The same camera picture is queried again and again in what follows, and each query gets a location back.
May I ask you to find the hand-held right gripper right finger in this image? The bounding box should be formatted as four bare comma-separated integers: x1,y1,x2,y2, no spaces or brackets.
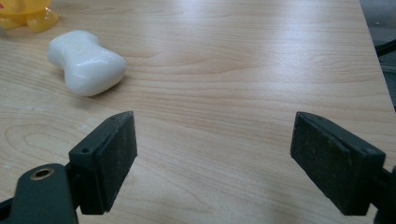
290,111,387,217

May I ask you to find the white bone-shaped toy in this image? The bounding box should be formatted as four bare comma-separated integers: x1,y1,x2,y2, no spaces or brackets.
47,29,128,97

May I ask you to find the yellow rubber duck toy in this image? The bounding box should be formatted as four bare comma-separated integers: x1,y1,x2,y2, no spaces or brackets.
0,0,59,34

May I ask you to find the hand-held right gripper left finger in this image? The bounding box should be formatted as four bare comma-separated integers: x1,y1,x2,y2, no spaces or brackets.
68,110,138,216

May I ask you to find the black metal stand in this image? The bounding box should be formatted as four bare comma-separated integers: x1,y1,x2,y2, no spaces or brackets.
375,38,396,75

